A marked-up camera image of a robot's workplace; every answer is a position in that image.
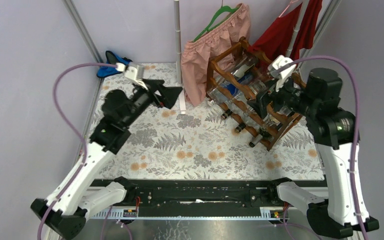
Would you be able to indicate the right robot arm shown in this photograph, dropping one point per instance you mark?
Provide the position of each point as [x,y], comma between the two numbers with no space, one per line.
[335,135]

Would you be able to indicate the wooden wine rack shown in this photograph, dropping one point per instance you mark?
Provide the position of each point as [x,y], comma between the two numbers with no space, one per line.
[219,76]

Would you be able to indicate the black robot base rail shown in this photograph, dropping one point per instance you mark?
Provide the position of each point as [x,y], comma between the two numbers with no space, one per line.
[200,199]

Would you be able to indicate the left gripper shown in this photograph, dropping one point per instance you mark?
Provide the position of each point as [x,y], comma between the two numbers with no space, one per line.
[169,94]

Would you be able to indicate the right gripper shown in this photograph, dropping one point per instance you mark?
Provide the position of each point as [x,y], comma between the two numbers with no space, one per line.
[266,97]

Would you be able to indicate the white pole base foot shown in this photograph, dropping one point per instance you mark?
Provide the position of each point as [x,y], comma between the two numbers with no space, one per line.
[182,103]

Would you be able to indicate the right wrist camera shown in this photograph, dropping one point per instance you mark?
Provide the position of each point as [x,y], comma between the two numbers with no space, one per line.
[281,69]

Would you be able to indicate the clear square liquor bottle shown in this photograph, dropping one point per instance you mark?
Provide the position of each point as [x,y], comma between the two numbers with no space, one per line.
[247,121]

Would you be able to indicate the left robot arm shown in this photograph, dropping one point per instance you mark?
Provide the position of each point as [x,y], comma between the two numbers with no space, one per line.
[67,209]

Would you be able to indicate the blue cloth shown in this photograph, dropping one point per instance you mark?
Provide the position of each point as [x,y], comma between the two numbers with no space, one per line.
[111,58]

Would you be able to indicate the pink skirt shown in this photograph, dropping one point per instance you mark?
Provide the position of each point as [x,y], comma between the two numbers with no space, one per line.
[197,54]

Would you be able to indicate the dark green wine bottle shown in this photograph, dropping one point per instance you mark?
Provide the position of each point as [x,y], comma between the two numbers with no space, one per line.
[262,135]

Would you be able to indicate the red garment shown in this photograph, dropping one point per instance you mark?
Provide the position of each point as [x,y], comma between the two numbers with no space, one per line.
[276,39]

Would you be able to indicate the floral tablecloth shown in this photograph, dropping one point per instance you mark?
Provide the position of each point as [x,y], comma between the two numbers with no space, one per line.
[200,145]

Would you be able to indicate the pink clothes hanger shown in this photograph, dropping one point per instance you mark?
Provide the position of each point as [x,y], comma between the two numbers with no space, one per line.
[290,6]

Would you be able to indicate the clear liquor bottle gold label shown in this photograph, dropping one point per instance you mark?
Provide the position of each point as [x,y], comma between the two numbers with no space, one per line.
[231,111]

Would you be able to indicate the clear glass bottle tall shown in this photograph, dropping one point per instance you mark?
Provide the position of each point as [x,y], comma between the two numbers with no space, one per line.
[243,65]

